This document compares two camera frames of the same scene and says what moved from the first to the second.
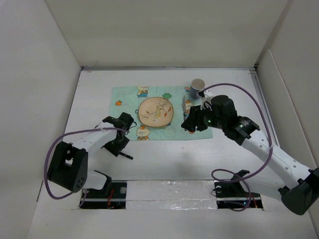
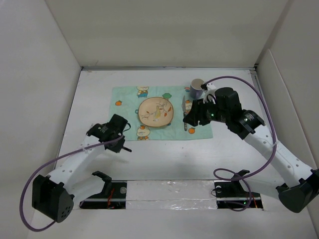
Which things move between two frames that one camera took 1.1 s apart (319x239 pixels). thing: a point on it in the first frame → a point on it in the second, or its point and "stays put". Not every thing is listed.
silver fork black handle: (126, 155) → (126, 149)
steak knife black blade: (184, 107) stays put
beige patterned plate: (156, 112) stays put
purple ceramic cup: (197, 85) stays put
